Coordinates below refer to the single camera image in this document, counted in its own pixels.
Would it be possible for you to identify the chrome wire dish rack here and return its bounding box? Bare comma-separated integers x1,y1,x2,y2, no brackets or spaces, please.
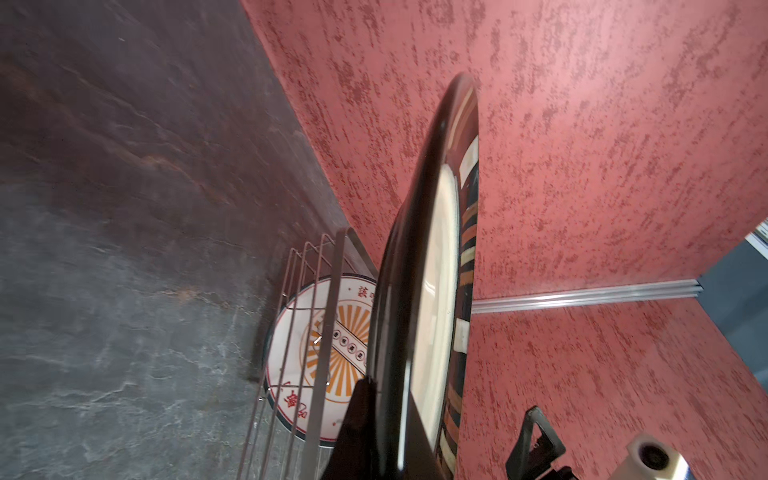
236,227,378,479

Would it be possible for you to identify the dark striped rim plate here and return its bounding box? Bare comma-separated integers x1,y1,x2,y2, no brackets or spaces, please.
365,73,480,479

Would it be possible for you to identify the aluminium right corner post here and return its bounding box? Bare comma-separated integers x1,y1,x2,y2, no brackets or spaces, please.
472,279,703,315

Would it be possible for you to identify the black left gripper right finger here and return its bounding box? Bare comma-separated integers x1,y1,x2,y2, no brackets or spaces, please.
505,406,577,480

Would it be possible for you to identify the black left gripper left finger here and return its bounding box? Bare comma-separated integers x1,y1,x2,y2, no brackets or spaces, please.
321,377,376,480

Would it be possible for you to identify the orange sunburst white plate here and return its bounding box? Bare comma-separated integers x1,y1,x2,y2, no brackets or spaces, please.
262,273,378,449

